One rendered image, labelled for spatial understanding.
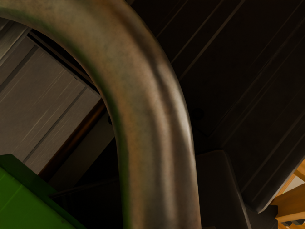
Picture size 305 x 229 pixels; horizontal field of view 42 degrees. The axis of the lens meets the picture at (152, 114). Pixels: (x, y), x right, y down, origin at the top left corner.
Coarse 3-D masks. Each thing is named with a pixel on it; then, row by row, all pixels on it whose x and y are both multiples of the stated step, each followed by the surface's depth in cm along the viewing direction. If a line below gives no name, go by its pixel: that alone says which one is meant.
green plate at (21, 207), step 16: (0, 160) 18; (16, 160) 25; (0, 176) 17; (16, 176) 18; (32, 176) 24; (0, 192) 17; (16, 192) 17; (32, 192) 17; (48, 192) 24; (0, 208) 17; (16, 208) 17; (32, 208) 17; (48, 208) 17; (0, 224) 17; (16, 224) 17; (32, 224) 17; (48, 224) 17; (64, 224) 17; (80, 224) 18
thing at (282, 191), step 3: (294, 174) 819; (291, 177) 818; (294, 177) 822; (288, 180) 817; (291, 180) 821; (285, 183) 816; (288, 183) 816; (285, 186) 814; (282, 189) 813; (279, 192) 812; (282, 192) 816; (276, 195) 811
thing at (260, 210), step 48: (144, 0) 27; (192, 0) 26; (240, 0) 25; (288, 0) 25; (48, 48) 30; (192, 48) 25; (240, 48) 25; (288, 48) 24; (192, 96) 25; (240, 96) 24; (288, 96) 24; (240, 144) 24; (288, 144) 23
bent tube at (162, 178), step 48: (0, 0) 15; (48, 0) 14; (96, 0) 14; (96, 48) 14; (144, 48) 14; (144, 96) 14; (144, 144) 14; (192, 144) 15; (144, 192) 14; (192, 192) 15
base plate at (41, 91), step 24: (24, 48) 52; (0, 72) 52; (24, 72) 56; (48, 72) 61; (0, 96) 55; (24, 96) 59; (48, 96) 65; (72, 96) 72; (96, 96) 80; (0, 120) 58; (24, 120) 64; (48, 120) 70; (72, 120) 78; (0, 144) 63; (24, 144) 69; (48, 144) 76
